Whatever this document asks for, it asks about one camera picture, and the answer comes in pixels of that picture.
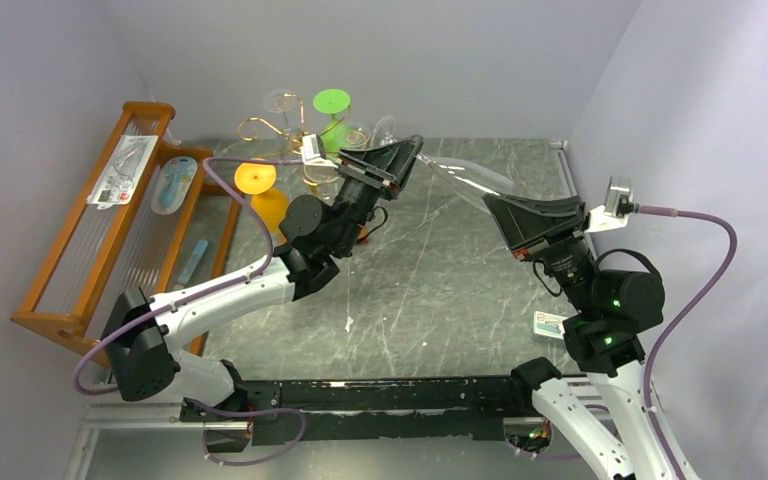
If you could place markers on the small white card box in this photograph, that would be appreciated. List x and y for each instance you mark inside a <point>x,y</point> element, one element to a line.
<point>548,325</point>

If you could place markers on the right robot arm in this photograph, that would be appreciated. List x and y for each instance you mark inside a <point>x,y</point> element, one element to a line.
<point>612,308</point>

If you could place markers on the green plastic wine glass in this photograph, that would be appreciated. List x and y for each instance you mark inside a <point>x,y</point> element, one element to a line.
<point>336,104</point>

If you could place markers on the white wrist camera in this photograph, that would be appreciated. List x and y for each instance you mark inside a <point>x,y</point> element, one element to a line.
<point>312,151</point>
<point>617,207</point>

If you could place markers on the blue packaged tool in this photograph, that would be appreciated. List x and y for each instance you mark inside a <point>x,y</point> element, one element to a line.
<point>175,180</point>

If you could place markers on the clear glass edge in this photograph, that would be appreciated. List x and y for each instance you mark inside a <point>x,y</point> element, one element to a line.
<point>468,180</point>

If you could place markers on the white packaged item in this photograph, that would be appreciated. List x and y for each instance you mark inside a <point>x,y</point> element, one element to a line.
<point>117,183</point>

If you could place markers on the orange plastic wine glass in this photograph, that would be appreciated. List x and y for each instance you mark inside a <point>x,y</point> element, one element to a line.
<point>261,195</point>

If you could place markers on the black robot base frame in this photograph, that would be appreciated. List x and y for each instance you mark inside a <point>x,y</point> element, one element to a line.
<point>275,413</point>

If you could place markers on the clear champagne flute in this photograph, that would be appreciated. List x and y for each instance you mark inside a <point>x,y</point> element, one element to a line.
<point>323,181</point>

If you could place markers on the wooden dish drying rack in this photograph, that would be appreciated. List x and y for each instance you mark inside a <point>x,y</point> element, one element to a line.
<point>97,254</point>

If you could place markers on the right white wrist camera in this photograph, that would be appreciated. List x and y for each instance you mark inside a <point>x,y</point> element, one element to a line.
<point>617,207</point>

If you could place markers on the gold wire wine glass rack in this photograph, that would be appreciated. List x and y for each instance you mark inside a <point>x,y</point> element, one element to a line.
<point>289,144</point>

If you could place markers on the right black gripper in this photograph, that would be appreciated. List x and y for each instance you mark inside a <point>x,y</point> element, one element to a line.
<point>549,235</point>

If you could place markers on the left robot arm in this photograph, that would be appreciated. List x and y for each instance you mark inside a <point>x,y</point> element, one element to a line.
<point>145,338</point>

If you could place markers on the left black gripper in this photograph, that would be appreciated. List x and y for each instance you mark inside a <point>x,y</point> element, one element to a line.
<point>397,163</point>

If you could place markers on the clear wine glass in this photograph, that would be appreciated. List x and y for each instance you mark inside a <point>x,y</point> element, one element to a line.
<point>356,137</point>

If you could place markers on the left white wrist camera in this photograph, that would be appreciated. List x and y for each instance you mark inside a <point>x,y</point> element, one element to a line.
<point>312,151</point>

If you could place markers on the blue pink toothbrush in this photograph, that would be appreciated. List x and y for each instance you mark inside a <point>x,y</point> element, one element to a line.
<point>192,263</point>

